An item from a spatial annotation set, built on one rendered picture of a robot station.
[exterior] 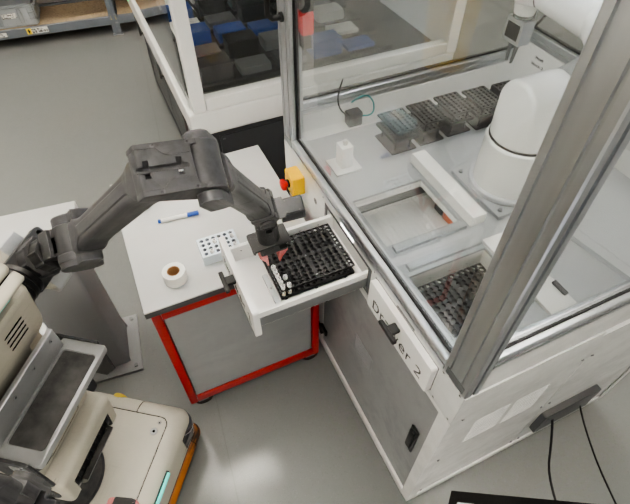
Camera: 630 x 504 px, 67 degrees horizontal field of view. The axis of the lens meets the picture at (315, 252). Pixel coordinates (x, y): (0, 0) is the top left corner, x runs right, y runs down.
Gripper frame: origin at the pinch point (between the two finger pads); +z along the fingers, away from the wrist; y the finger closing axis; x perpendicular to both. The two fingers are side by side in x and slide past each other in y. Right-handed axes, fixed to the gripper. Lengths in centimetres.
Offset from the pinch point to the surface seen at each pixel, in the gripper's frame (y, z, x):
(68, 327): -75, 52, 45
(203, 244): -16.3, 13.2, 26.2
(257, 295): -6.9, 10.0, -2.1
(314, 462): -5, 94, -25
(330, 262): 15.1, 5.4, -3.5
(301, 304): 2.9, 7.5, -11.7
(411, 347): 22.2, 5.2, -36.0
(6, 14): -105, 60, 383
